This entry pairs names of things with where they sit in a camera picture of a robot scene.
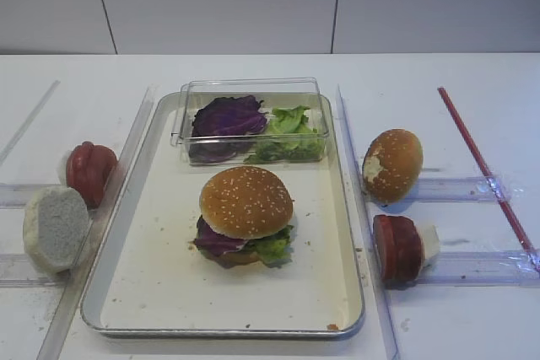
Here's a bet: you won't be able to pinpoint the metal tray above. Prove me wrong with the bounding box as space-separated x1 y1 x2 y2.
81 94 365 339

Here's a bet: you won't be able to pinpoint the white pusher block right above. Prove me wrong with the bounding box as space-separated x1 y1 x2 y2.
417 223 440 268

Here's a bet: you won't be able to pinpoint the purple cabbage leaves in box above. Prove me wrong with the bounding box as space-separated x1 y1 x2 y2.
189 95 267 164

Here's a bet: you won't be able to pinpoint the sesame bun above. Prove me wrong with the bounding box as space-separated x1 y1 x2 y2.
199 165 294 239
362 129 423 204

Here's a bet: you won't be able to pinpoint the clear inner left rail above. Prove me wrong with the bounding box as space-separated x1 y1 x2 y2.
36 86 157 360

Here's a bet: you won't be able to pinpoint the green lettuce in box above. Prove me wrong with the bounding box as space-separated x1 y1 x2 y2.
245 105 325 164

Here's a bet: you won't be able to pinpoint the clear acrylic channel lower right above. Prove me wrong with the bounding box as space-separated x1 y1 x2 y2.
417 250 539 287

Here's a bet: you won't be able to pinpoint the clear plastic lettuce box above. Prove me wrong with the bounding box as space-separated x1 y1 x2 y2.
170 78 330 165

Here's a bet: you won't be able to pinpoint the stacked burger fillings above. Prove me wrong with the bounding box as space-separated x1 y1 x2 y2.
193 217 294 267

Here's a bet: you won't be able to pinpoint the clear acrylic channel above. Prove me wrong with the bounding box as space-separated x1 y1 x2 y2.
402 176 512 202
417 250 539 287

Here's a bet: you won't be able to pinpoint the clear acrylic channel upper right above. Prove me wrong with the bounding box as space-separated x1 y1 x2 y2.
402 176 512 202

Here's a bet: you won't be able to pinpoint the white bun bottom half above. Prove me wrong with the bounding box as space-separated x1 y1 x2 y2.
23 185 89 274

